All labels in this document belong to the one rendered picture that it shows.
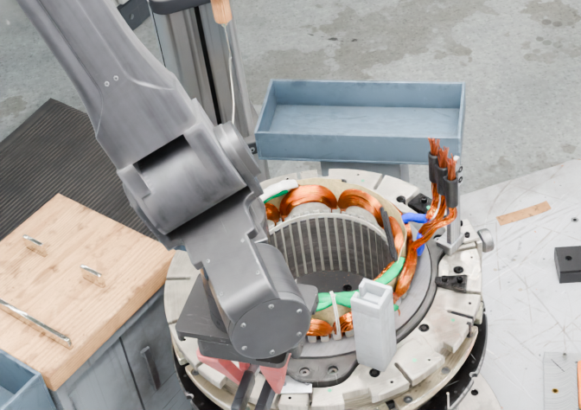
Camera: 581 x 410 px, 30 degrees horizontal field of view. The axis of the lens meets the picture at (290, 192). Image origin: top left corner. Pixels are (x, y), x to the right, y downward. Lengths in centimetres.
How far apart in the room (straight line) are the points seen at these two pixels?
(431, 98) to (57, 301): 53
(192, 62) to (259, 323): 76
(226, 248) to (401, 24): 265
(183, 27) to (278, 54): 188
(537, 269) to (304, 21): 201
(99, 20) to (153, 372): 63
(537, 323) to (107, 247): 58
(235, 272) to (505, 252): 86
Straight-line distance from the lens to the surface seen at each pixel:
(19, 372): 115
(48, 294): 119
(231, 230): 75
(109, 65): 70
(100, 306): 116
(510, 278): 151
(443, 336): 104
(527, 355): 143
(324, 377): 101
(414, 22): 336
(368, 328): 97
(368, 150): 131
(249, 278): 72
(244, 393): 91
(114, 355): 120
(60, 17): 69
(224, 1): 104
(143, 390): 127
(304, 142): 131
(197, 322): 86
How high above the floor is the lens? 190
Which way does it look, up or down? 43 degrees down
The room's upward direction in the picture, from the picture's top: 9 degrees counter-clockwise
